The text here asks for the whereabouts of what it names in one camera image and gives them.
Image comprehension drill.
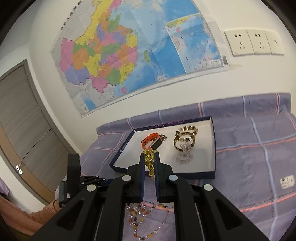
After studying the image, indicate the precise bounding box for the grey brown door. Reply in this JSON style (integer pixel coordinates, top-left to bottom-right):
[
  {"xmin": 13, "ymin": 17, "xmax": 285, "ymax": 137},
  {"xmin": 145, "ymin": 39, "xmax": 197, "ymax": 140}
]
[{"xmin": 0, "ymin": 59, "xmax": 81, "ymax": 205}]

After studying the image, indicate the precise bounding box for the orange watch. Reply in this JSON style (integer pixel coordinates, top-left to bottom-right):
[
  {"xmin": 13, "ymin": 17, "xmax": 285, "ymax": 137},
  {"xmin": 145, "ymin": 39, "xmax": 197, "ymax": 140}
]
[{"xmin": 141, "ymin": 132, "xmax": 167, "ymax": 151}]

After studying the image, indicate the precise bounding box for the clear crystal bracelet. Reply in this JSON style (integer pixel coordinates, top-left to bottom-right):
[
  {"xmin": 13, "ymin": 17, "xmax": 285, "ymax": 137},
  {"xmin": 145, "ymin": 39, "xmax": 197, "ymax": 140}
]
[{"xmin": 176, "ymin": 142, "xmax": 193, "ymax": 164}]

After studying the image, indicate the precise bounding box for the person's left forearm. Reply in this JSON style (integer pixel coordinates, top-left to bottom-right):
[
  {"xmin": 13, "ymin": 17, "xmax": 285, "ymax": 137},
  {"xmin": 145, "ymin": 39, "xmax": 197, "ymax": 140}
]
[{"xmin": 0, "ymin": 195, "xmax": 64, "ymax": 235}]

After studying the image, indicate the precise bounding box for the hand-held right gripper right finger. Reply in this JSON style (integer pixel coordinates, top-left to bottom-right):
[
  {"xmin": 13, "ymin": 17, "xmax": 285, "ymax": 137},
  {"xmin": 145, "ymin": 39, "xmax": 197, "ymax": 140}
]
[{"xmin": 154, "ymin": 153, "xmax": 270, "ymax": 241}]

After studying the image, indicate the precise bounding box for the gold flower bracelet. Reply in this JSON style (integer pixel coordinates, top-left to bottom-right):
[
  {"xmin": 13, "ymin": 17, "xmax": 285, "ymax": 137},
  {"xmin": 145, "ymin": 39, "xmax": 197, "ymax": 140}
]
[{"xmin": 175, "ymin": 126, "xmax": 199, "ymax": 137}]

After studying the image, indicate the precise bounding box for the gold band bracelet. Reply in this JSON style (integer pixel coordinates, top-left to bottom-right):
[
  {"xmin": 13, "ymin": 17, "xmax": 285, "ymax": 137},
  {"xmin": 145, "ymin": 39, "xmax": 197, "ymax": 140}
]
[{"xmin": 173, "ymin": 133, "xmax": 196, "ymax": 152}]

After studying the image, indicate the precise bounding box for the yellow chain bracelet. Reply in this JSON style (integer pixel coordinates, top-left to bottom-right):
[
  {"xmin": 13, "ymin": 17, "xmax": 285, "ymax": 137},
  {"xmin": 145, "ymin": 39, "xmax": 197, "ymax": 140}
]
[{"xmin": 144, "ymin": 149, "xmax": 160, "ymax": 182}]

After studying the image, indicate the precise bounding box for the colourful wall map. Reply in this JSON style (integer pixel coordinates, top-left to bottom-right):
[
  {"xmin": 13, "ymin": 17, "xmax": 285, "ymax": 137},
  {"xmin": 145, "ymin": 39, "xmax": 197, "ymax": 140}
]
[{"xmin": 51, "ymin": 0, "xmax": 228, "ymax": 118}]

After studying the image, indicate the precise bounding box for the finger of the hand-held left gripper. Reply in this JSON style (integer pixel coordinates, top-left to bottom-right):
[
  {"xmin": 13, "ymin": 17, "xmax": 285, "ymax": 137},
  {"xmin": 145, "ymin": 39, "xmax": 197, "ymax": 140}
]
[{"xmin": 80, "ymin": 175, "xmax": 116, "ymax": 189}]

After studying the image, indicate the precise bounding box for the mixed stone bead necklace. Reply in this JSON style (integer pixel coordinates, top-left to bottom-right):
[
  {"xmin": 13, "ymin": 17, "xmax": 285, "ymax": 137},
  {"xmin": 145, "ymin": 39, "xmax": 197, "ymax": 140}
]
[{"xmin": 126, "ymin": 202, "xmax": 170, "ymax": 240}]

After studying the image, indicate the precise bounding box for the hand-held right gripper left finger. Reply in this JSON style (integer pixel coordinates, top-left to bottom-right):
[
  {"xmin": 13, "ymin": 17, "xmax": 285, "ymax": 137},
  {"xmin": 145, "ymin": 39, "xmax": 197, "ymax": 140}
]
[{"xmin": 29, "ymin": 153, "xmax": 146, "ymax": 241}]

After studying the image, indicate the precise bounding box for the white wall switch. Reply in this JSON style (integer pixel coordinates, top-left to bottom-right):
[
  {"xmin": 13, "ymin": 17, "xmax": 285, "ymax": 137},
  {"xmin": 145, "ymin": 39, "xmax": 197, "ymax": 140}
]
[{"xmin": 265, "ymin": 31, "xmax": 284, "ymax": 55}]

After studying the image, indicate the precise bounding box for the white wall socket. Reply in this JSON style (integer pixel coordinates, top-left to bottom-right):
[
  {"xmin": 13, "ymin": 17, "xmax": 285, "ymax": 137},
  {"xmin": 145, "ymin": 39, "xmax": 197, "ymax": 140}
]
[
  {"xmin": 247, "ymin": 29, "xmax": 270, "ymax": 55},
  {"xmin": 224, "ymin": 30, "xmax": 252, "ymax": 57}
]

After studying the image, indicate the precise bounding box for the purple cloth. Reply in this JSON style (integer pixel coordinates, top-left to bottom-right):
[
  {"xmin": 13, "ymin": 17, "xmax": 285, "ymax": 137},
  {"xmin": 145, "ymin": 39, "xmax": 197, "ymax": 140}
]
[{"xmin": 0, "ymin": 177, "xmax": 11, "ymax": 197}]

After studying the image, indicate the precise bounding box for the dark purple shallow box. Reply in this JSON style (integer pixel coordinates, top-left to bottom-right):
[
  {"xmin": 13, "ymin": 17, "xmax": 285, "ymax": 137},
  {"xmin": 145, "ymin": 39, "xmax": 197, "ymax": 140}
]
[{"xmin": 109, "ymin": 116, "xmax": 216, "ymax": 180}]

